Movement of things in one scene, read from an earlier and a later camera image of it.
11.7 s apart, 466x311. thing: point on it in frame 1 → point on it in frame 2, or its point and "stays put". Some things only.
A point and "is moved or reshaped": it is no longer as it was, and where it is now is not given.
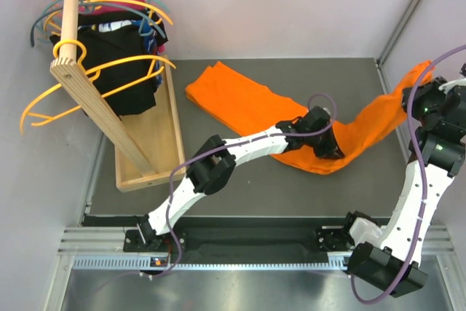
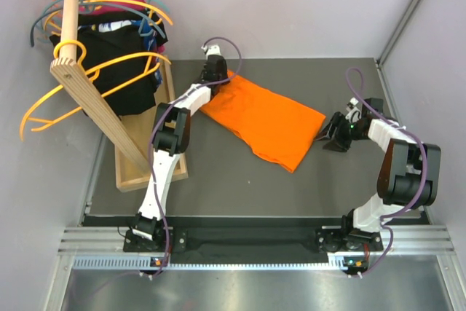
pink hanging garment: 107,10 stays put
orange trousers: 228,90 is moved or reshaped
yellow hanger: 91,73 is moved or reshaped
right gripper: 430,87 → 338,143
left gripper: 330,150 → 224,73
